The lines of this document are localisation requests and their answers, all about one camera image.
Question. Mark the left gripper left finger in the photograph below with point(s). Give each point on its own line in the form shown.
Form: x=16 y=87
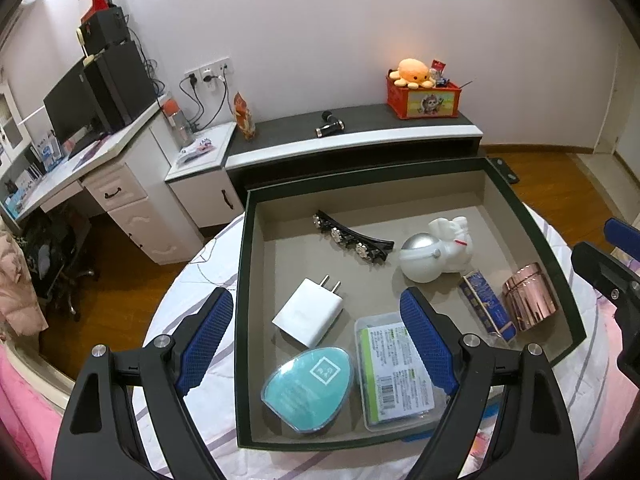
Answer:
x=99 y=437

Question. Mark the blue gold rectangular box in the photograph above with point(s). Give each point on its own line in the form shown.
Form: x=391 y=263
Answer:
x=487 y=306

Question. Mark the white astronaut figurine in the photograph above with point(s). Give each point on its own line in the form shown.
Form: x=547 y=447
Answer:
x=446 y=247

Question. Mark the orange octopus plush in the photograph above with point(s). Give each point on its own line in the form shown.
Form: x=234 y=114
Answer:
x=412 y=74

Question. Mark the pink quilt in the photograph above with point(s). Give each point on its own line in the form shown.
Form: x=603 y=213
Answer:
x=33 y=399

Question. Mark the orange snack bag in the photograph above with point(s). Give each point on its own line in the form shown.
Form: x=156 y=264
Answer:
x=243 y=118

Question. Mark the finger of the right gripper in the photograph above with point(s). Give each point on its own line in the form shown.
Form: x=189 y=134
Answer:
x=623 y=236

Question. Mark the black speaker box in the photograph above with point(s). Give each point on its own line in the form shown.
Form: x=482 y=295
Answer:
x=104 y=29

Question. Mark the pink puffer jacket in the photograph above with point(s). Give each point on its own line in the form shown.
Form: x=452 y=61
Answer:
x=19 y=302

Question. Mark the clear plastic box green label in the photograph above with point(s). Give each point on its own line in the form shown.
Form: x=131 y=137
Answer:
x=396 y=392

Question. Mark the white striped table cloth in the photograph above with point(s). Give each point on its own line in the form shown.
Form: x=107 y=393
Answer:
x=598 y=396

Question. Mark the red cartoon storage crate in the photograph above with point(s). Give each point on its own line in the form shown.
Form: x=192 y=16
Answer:
x=423 y=103

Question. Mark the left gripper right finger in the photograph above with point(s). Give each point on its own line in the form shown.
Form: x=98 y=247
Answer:
x=532 y=436

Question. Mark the black bathroom scale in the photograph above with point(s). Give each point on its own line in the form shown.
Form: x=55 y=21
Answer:
x=505 y=170

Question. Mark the white glass door cabinet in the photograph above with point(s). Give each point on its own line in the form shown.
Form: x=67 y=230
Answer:
x=15 y=138

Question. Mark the black office chair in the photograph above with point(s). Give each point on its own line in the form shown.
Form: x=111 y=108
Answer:
x=52 y=244

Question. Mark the black computer tower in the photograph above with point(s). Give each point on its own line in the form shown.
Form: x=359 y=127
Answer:
x=118 y=86

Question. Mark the white bedside cabinet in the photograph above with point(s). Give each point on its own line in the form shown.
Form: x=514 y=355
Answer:
x=200 y=181

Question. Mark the black rhinestone hair clip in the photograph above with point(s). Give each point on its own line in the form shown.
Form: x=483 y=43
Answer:
x=370 y=249

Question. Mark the pink black storage box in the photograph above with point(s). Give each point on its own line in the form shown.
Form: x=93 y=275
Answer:
x=281 y=247

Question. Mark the rose gold metal tin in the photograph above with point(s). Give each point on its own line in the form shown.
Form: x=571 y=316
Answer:
x=528 y=297

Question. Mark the white wall power strip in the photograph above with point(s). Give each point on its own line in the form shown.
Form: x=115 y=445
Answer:
x=208 y=72

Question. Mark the teal egg shaped case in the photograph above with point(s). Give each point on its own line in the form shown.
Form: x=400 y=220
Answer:
x=309 y=391

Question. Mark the low black white cabinet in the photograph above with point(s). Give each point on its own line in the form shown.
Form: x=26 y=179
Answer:
x=288 y=148

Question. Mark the white usb charger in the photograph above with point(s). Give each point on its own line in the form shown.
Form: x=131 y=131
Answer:
x=310 y=311

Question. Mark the clear bottle red cap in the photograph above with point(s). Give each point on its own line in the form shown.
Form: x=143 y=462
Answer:
x=180 y=126

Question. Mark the black computer monitor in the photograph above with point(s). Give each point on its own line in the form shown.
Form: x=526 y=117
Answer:
x=70 y=108

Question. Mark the white desk with drawers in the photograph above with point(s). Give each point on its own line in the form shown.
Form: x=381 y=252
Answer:
x=125 y=174

